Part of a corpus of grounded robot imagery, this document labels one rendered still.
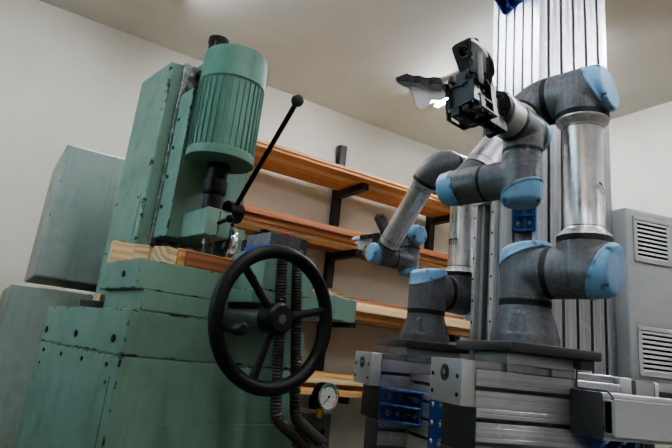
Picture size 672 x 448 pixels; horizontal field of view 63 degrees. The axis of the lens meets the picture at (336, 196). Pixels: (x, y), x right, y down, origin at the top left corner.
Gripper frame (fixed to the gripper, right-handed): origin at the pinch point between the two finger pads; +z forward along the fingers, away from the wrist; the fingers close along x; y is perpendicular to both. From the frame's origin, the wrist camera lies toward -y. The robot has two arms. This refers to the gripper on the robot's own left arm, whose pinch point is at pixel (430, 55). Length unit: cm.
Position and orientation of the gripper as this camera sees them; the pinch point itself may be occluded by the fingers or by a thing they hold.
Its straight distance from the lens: 94.4
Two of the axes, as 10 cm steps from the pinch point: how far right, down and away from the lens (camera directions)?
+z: -7.2, -2.6, -6.5
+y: -0.1, 9.3, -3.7
